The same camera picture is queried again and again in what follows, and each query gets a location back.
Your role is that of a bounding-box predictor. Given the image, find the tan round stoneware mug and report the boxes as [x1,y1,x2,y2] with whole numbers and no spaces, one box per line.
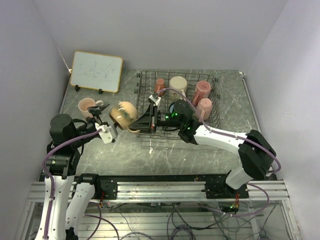
[109,101,140,134]

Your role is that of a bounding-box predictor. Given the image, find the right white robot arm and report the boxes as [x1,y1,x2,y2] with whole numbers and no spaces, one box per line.
[129,100,276,198]

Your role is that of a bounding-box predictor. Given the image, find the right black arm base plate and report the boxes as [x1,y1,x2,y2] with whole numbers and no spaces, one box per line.
[195,174,249,199]

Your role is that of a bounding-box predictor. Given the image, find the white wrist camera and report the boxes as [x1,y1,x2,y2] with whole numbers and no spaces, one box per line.
[95,123,118,144]
[148,93,161,107]

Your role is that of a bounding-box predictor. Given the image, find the pink hexagonal mug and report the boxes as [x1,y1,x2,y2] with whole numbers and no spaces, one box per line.
[195,98,213,122]

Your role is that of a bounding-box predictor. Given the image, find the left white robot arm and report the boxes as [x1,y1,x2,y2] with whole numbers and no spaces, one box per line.
[35,103,118,240]

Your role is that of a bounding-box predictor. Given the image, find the pale pink mug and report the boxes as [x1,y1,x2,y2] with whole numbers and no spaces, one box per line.
[78,97,104,118]

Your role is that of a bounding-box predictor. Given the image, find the light blue mug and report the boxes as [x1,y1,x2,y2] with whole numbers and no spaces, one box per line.
[168,102,176,114]

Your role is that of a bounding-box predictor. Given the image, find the aluminium frame rail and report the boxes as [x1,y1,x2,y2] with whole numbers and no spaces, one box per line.
[26,180,291,203]

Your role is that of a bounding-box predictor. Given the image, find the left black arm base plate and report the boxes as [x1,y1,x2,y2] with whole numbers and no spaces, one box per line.
[96,176,118,200]

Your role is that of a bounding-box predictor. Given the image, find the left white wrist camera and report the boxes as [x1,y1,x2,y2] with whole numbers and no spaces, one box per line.
[95,123,118,144]

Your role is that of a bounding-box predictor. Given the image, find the purple cable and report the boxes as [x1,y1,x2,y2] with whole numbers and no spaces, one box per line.
[154,87,282,218]
[40,127,106,240]

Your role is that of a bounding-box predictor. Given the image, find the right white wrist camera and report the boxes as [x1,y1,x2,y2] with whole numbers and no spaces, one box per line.
[148,93,161,107]

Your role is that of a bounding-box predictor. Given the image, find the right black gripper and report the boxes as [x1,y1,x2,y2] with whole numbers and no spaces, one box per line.
[129,103,183,134]

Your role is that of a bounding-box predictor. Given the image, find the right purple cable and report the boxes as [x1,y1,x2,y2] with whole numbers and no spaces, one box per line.
[154,87,282,218]

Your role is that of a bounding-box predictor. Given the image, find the small salmon dotted mug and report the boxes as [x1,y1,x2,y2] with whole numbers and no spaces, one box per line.
[154,78,165,93]

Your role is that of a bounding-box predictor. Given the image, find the tangled cables under table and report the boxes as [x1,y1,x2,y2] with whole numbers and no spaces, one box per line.
[84,199,266,240]

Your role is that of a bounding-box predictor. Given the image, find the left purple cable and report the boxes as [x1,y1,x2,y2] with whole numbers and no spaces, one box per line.
[40,127,106,240]

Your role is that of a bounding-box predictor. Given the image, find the large cream floral mug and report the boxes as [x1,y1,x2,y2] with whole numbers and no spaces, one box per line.
[168,76,188,102]

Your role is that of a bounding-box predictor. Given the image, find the white whiteboard with wooden frame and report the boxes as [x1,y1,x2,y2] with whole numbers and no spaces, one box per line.
[70,50,123,93]

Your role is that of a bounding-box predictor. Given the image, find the dark wire dish rack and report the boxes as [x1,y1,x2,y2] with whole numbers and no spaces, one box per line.
[133,70,222,142]

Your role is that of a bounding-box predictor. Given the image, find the pink patterned mug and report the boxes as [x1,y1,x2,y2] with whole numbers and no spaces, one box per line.
[192,80,212,106]

